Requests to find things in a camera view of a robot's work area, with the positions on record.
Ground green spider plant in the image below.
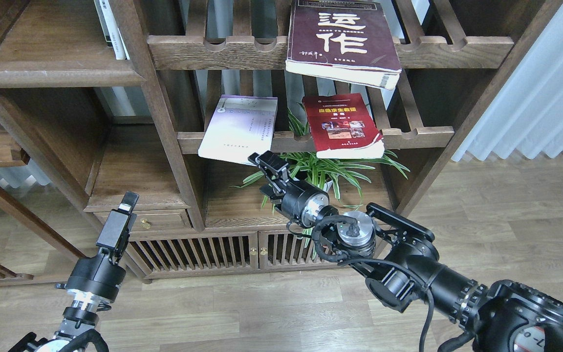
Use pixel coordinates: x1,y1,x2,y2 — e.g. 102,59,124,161
235,109,410,245

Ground dark red thick book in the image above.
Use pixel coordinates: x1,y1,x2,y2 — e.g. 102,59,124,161
285,0,402,90

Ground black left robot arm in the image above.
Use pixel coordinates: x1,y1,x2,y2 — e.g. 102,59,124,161
10,192,139,352

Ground white upright books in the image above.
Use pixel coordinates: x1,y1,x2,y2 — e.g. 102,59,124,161
94,0,130,60

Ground white pleated curtain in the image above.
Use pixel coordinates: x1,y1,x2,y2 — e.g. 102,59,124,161
452,4,563,162

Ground brass drawer knob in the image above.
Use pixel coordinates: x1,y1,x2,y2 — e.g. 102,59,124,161
140,219,152,229

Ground red paperback book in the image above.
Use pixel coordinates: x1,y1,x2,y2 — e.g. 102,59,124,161
302,93,385,159

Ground dark wooden bookshelf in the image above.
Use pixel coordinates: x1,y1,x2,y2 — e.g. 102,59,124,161
0,0,562,283

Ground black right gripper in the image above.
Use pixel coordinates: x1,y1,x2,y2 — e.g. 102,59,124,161
248,151,331,228

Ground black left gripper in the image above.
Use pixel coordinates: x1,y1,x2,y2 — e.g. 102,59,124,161
57,192,139,303

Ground white plant pot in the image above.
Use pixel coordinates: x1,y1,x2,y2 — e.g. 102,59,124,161
317,176,333,193

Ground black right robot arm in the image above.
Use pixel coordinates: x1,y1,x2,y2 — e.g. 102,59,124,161
249,151,563,352

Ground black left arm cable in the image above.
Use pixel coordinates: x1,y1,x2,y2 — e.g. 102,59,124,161
57,329,110,352

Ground white lavender paperback book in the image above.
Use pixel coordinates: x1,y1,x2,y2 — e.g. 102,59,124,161
197,94,278,165

